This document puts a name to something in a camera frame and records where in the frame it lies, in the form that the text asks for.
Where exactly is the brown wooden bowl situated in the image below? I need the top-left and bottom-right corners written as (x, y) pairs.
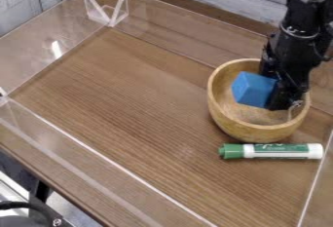
top-left (207, 58), bottom-right (310, 143)

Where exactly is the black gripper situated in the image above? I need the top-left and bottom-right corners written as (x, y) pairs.
top-left (259, 25), bottom-right (333, 111)

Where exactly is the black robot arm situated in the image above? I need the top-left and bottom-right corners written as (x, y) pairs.
top-left (259, 0), bottom-right (333, 111)

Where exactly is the green Expo marker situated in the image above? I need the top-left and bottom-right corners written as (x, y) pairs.
top-left (218, 143), bottom-right (323, 160)

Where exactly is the blue foam block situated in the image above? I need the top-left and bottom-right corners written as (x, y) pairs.
top-left (231, 71), bottom-right (276, 108)

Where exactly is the black cable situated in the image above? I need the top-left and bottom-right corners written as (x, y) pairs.
top-left (0, 201), bottom-right (46, 227)

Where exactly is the clear acrylic tray wall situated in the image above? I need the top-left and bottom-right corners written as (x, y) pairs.
top-left (0, 0), bottom-right (333, 227)

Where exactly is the black metal bracket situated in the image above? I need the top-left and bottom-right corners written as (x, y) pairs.
top-left (41, 206), bottom-right (74, 227)

